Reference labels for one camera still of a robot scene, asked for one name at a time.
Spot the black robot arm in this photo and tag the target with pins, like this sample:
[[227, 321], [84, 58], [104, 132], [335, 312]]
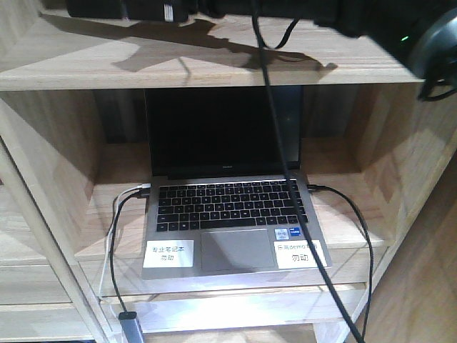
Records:
[[421, 35]]

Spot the silver laptop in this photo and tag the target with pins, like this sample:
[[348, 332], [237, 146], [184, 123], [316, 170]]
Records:
[[227, 177]]

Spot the white paper label right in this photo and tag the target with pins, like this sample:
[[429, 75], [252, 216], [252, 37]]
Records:
[[294, 255]]

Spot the white paper label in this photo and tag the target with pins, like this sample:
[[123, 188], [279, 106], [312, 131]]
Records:
[[169, 254], [294, 255]]

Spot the white paper label left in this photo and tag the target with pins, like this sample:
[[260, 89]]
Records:
[[169, 254]]

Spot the wooden shelf unit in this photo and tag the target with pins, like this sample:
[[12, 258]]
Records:
[[395, 157]]

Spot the grey usb hub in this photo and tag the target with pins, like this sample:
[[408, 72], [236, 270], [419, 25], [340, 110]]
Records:
[[131, 327]]

